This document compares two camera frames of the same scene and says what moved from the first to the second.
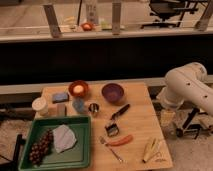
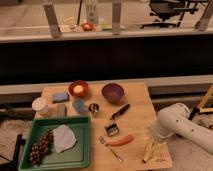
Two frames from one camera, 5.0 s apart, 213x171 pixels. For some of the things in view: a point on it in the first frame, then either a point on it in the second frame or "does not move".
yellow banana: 151,149 does not move
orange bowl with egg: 78,88 does not move
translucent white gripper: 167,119 -> 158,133
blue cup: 78,104 does not move
